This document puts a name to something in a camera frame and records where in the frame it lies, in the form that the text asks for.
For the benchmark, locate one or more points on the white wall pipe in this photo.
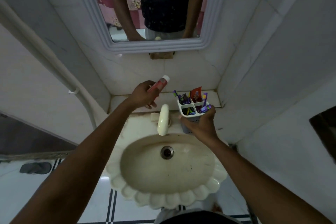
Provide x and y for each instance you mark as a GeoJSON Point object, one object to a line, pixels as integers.
{"type": "Point", "coordinates": [52, 66]}

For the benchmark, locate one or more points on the dark grey door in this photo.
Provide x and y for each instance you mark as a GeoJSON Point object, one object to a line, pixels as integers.
{"type": "Point", "coordinates": [23, 137]}

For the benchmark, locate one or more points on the red toothpaste tube white cap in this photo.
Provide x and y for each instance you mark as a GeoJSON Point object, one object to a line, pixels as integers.
{"type": "Point", "coordinates": [160, 83]}

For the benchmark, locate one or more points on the person's left hand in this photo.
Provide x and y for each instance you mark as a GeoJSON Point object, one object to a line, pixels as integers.
{"type": "Point", "coordinates": [141, 95]}

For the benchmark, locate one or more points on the white pipe clip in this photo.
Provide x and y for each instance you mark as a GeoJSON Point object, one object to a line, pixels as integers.
{"type": "Point", "coordinates": [73, 91]}

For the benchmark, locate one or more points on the person's dark shirt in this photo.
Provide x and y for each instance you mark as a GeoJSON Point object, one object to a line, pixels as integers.
{"type": "Point", "coordinates": [199, 218]}

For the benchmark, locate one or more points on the cream faucet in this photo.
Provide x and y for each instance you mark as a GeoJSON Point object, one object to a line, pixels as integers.
{"type": "Point", "coordinates": [163, 118]}

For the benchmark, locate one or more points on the person's right forearm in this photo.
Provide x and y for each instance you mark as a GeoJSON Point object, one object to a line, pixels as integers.
{"type": "Point", "coordinates": [262, 184]}

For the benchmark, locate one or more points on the person's left forearm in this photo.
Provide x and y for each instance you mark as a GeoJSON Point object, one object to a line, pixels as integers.
{"type": "Point", "coordinates": [78, 163]}

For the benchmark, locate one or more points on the grey slipper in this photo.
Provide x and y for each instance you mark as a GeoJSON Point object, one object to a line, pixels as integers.
{"type": "Point", "coordinates": [35, 168]}

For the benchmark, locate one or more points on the white toothbrush holder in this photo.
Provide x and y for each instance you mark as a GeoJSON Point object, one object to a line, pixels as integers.
{"type": "Point", "coordinates": [193, 108]}

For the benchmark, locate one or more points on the small cream soap piece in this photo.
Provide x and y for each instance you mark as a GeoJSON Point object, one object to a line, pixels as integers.
{"type": "Point", "coordinates": [153, 117]}

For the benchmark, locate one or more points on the green and black toothbrush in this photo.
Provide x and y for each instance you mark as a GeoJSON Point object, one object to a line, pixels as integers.
{"type": "Point", "coordinates": [188, 111]}

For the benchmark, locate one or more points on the person's right hand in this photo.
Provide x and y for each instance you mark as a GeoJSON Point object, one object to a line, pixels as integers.
{"type": "Point", "coordinates": [202, 126]}

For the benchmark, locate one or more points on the green and purple toothbrush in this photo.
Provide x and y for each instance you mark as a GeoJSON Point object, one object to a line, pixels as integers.
{"type": "Point", "coordinates": [177, 95]}

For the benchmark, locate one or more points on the metal sink drain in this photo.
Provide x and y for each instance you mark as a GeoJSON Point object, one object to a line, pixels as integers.
{"type": "Point", "coordinates": [167, 152]}

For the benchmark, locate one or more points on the white framed wall mirror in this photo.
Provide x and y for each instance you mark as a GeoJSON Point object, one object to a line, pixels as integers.
{"type": "Point", "coordinates": [157, 46]}

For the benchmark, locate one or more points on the cream scalloped sink basin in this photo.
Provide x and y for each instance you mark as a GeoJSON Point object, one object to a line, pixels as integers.
{"type": "Point", "coordinates": [162, 176]}

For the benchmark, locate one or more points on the person's right thumb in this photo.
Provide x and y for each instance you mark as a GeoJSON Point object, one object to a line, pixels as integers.
{"type": "Point", "coordinates": [185, 120]}

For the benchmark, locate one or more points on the crumpled red toothpaste tube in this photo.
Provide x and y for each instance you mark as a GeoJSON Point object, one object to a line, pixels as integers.
{"type": "Point", "coordinates": [196, 93]}

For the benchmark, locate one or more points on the person's left thumb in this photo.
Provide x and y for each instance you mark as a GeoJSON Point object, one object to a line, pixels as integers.
{"type": "Point", "coordinates": [154, 95]}

